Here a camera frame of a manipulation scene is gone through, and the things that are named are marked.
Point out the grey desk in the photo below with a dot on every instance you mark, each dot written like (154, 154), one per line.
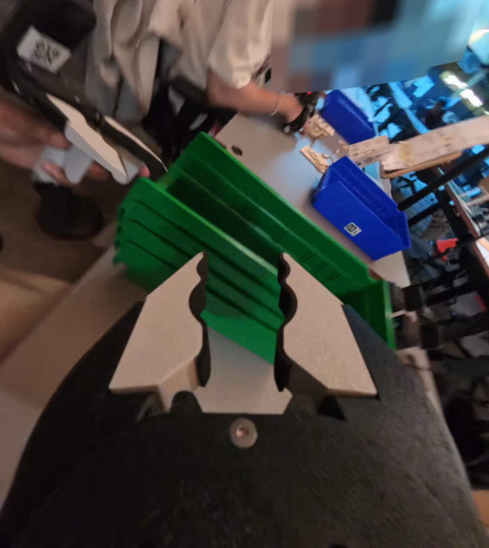
(278, 180)

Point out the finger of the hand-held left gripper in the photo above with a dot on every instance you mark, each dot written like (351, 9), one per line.
(94, 150)
(135, 147)

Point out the blue plastic bin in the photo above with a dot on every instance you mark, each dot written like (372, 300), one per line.
(347, 115)
(355, 214)

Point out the tan wooden part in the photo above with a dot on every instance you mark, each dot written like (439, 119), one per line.
(315, 158)
(319, 126)

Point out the tan instruction board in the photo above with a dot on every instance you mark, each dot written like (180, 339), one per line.
(441, 141)

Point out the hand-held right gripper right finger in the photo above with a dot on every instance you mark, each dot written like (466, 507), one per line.
(325, 342)

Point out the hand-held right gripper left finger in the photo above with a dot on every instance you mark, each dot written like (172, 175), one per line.
(158, 342)

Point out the person's left hand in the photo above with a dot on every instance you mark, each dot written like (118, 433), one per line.
(9, 128)

